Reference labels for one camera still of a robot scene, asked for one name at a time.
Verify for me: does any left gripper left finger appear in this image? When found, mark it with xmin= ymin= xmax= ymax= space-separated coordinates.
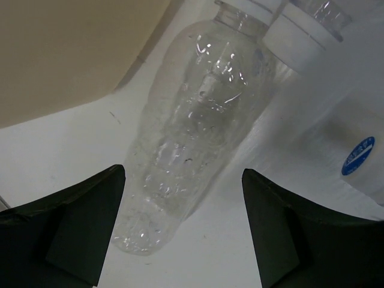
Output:
xmin=1 ymin=164 xmax=125 ymax=287

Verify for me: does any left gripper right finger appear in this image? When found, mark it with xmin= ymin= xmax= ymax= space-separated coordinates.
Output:
xmin=242 ymin=169 xmax=383 ymax=287

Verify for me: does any clear bottle white cap centre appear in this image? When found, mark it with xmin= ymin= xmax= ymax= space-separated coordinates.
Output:
xmin=271 ymin=3 xmax=383 ymax=205

